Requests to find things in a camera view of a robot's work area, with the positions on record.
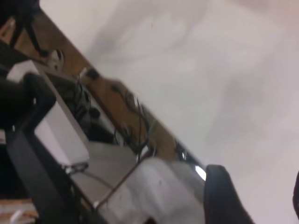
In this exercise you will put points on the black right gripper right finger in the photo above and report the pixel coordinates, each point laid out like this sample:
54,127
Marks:
296,191

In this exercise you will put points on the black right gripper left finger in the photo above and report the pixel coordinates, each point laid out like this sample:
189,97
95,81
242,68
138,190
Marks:
222,200

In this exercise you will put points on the grey white cloth bag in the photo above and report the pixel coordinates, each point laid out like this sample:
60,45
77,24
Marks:
158,193

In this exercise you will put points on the white rectangular box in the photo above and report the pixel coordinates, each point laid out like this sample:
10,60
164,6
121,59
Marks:
60,135

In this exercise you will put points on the white round caster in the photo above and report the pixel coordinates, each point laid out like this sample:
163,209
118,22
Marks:
57,58

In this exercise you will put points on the black chair star base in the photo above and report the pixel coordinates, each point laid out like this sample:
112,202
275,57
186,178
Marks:
25,21

